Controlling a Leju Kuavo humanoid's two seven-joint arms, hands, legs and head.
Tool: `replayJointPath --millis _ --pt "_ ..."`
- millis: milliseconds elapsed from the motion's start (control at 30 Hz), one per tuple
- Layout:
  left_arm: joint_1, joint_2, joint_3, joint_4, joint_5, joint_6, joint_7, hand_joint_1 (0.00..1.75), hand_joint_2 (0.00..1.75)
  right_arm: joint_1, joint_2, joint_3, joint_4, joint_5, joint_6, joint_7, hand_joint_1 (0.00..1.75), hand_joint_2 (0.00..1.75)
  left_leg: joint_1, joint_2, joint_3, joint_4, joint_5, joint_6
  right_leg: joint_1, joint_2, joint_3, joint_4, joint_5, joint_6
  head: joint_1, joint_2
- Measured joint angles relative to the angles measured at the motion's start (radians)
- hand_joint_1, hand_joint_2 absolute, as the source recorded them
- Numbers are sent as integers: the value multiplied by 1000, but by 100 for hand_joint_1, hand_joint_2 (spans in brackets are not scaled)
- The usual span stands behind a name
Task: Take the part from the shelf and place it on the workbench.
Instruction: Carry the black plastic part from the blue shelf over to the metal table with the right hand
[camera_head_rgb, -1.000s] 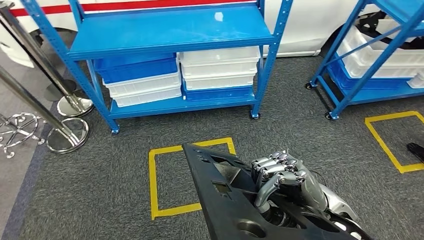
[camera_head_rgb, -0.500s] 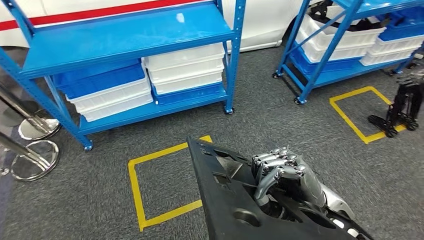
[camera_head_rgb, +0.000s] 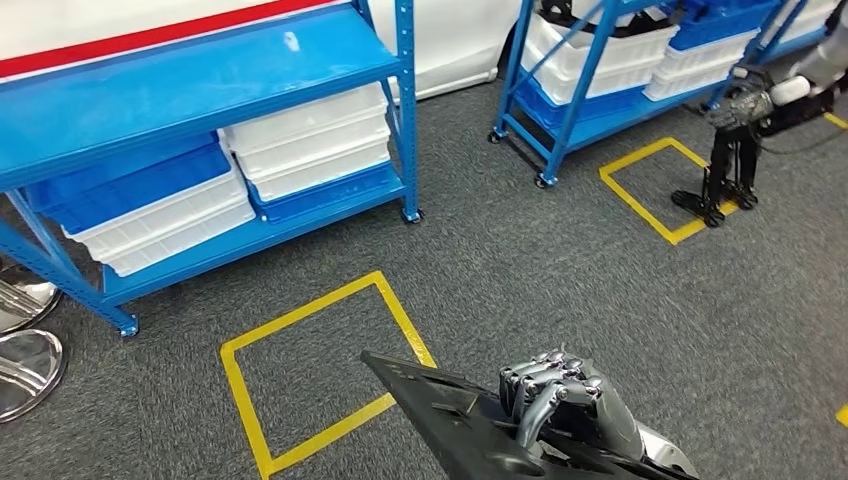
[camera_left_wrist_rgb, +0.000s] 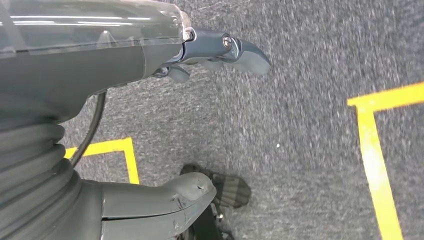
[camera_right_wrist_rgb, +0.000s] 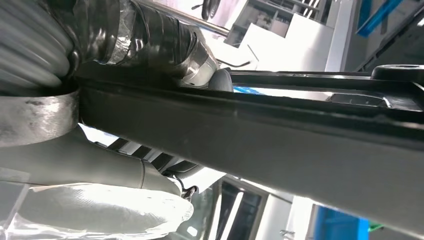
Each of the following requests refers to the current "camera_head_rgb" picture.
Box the red barrier belt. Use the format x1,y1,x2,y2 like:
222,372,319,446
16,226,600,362
0,0,336,81

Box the black plastic plate bracket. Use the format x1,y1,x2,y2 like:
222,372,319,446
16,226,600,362
359,349,704,480

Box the blue plastic crate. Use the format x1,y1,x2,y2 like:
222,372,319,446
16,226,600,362
25,132,234,236
513,69,649,132
667,0,784,53

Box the white car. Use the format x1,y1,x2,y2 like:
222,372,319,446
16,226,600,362
0,0,526,102

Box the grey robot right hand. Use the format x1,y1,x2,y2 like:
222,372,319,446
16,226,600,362
496,347,647,464

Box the black part in crate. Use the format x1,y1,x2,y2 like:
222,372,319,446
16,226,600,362
537,0,678,38

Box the blue metal shelf rack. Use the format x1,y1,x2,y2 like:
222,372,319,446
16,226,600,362
0,0,425,339
486,0,848,190

